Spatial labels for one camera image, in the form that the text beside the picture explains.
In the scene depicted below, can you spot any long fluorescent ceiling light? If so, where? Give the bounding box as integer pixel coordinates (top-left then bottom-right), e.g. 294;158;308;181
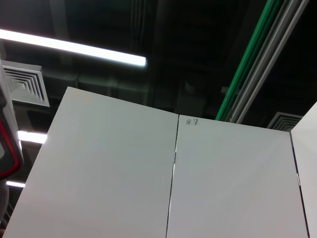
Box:
0;28;147;67

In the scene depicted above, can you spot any green ceiling beam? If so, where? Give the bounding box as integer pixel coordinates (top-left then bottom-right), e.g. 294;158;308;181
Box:
214;0;283;121

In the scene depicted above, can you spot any white square air vent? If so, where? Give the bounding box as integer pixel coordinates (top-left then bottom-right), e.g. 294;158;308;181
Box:
1;65;51;108
266;111;304;132

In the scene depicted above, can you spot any short ceiling light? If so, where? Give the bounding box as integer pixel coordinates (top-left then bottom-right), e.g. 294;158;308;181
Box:
17;130;48;144
6;180;26;188

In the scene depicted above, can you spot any grey ceiling rail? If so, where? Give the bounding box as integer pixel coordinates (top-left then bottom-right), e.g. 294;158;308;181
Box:
227;0;311;124

